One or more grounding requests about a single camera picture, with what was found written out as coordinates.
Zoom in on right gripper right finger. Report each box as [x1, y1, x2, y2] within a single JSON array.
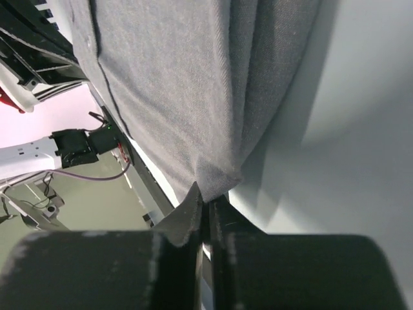
[[208, 197, 407, 309]]

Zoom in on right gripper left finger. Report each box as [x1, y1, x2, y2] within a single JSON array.
[[1, 185, 203, 309]]

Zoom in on grey long sleeve shirt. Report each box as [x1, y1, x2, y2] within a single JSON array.
[[61, 1, 320, 201]]

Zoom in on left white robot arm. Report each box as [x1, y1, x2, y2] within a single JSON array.
[[1, 125, 122, 180]]

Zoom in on red black plaid shirt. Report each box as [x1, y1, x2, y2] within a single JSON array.
[[0, 88, 25, 114]]

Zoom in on white laundry basket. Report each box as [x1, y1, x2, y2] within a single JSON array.
[[1, 1, 87, 113]]

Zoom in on aluminium front rail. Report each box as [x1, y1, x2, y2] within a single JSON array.
[[88, 84, 174, 226]]

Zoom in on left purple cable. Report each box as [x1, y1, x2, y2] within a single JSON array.
[[48, 158, 133, 181]]

